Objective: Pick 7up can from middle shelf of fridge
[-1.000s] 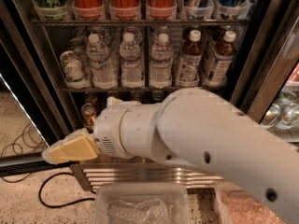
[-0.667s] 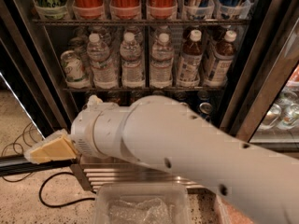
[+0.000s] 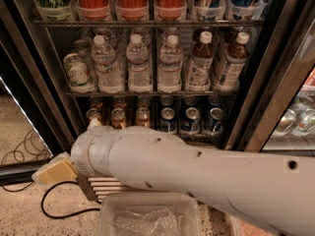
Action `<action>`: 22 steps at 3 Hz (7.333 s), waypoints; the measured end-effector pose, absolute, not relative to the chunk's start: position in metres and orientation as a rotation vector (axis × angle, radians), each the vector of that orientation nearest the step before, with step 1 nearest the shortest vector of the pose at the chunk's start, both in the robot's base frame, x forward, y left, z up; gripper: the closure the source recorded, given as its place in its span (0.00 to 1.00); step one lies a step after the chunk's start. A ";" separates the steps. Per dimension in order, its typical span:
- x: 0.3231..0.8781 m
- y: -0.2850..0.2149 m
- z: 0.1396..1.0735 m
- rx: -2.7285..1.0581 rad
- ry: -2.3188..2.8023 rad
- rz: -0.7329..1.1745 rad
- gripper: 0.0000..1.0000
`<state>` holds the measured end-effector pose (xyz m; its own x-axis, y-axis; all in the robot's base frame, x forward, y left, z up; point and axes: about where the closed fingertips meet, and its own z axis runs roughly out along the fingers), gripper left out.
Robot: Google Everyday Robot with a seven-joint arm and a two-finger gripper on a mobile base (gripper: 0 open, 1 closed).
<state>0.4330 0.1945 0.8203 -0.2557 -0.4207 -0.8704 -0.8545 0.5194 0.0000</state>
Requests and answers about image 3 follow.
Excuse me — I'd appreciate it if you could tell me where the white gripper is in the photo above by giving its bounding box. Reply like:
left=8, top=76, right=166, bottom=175
left=31, top=118, right=102, bottom=185

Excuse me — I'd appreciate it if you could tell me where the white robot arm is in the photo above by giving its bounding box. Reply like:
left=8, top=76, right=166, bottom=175
left=32, top=126, right=315, bottom=236

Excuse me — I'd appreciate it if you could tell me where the left gold can front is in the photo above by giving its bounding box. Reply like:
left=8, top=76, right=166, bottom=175
left=86, top=108, right=104, bottom=126

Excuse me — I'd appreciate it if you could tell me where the gold can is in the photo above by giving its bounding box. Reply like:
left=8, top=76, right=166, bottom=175
left=110, top=108, right=127, bottom=129
left=86, top=108, right=104, bottom=126
left=135, top=107, right=151, bottom=128

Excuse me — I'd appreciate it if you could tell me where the steel fridge base grille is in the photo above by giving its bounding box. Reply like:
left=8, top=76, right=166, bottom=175
left=76, top=174, right=135, bottom=202

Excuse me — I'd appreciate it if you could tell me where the middle gold can front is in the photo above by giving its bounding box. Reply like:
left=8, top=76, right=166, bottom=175
left=110, top=108, right=127, bottom=129

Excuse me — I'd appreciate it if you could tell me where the right gold can front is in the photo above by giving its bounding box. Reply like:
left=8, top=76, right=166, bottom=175
left=135, top=107, right=151, bottom=128

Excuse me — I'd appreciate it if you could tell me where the open glass fridge door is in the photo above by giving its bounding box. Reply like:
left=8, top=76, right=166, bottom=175
left=0, top=5, right=73, bottom=186

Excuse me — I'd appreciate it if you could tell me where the left blue pepsi can front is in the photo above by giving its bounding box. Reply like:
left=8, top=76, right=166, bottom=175
left=159, top=107, right=176, bottom=133

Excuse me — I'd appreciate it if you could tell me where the blue pepsi can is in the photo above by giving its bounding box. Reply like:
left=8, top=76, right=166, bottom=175
left=204, top=107, right=224, bottom=134
left=181, top=107, right=200, bottom=133
left=159, top=107, right=176, bottom=133

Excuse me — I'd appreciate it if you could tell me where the middle blue pepsi can front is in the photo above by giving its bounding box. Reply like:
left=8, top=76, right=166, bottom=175
left=181, top=107, right=200, bottom=133

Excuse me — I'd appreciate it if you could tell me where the right blue pepsi can front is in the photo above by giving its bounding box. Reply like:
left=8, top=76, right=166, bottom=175
left=204, top=107, right=224, bottom=134

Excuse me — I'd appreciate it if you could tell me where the left water bottle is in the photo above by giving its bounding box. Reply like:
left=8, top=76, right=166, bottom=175
left=92, top=35, right=124, bottom=93

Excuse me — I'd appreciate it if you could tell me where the water bottle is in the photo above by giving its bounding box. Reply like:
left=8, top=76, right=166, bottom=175
left=92, top=35, right=124, bottom=93
left=157, top=34, right=183, bottom=92
left=126, top=33, right=153, bottom=92

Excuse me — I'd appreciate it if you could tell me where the clear plastic bin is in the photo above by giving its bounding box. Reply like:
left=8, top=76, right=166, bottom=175
left=97, top=192, right=202, bottom=236

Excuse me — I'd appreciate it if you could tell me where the middle water bottle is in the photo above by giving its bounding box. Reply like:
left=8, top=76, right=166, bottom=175
left=126, top=33, right=153, bottom=92

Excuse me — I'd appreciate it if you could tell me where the right water bottle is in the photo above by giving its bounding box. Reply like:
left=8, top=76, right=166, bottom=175
left=157, top=34, right=183, bottom=92

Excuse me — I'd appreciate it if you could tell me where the left iced tea bottle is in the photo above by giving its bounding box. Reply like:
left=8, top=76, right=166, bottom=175
left=186, top=30, right=214, bottom=91

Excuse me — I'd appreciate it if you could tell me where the iced tea bottle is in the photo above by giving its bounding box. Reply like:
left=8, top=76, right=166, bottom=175
left=186, top=30, right=214, bottom=91
left=214, top=31, right=249, bottom=91

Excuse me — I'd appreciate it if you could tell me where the pink bubble wrap bin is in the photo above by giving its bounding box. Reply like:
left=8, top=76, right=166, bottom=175
left=225, top=215, right=276, bottom=236

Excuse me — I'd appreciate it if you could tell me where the right iced tea bottle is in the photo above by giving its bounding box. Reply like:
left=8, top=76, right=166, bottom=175
left=214, top=31, right=249, bottom=91

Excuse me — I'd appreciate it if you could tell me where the black power cable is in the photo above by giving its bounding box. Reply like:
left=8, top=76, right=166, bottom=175
left=40, top=180, right=101, bottom=220

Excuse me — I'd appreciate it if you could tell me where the top wire shelf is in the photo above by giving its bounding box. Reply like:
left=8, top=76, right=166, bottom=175
left=34, top=20, right=264, bottom=28

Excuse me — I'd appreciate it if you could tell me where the wire shelf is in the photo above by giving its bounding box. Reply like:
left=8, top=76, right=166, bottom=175
left=34, top=20, right=264, bottom=28
left=66, top=91, right=237, bottom=97

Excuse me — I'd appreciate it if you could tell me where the middle wire shelf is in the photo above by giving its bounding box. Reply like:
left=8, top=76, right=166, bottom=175
left=66, top=91, right=237, bottom=97

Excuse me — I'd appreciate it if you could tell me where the right fridge door frame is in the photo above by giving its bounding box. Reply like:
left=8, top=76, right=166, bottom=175
left=220, top=0, right=315, bottom=152

